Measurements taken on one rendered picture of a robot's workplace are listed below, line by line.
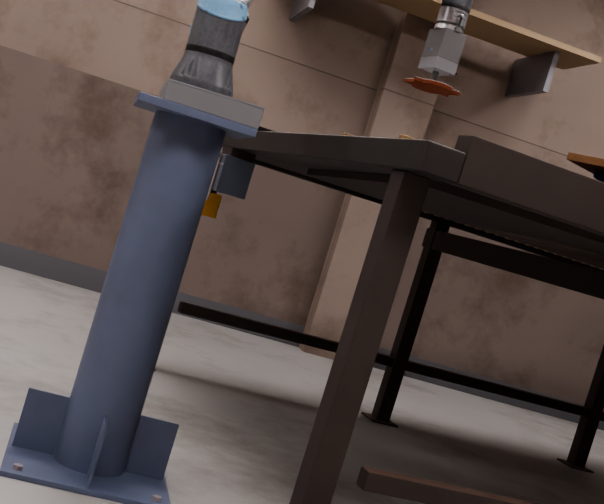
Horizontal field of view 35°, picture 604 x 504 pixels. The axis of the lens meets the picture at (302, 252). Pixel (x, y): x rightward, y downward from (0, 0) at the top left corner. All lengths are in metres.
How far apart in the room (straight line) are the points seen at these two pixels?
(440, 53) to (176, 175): 0.75
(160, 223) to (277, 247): 3.23
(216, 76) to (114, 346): 0.65
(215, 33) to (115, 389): 0.84
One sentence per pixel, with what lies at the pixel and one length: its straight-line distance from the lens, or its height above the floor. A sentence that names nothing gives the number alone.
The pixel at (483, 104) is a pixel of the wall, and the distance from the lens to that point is 5.74.
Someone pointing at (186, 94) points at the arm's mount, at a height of 0.89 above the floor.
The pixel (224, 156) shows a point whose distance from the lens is 3.06.
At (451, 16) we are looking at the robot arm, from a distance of 2.53.
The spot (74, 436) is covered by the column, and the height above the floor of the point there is 0.08.
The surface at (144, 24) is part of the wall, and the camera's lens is 5.35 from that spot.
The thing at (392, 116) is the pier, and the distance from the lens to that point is 5.40.
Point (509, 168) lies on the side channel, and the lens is 1.87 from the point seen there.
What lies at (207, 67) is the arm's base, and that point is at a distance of 2.24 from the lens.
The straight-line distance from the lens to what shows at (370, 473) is 1.97.
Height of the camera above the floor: 0.72
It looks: 2 degrees down
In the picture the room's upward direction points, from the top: 17 degrees clockwise
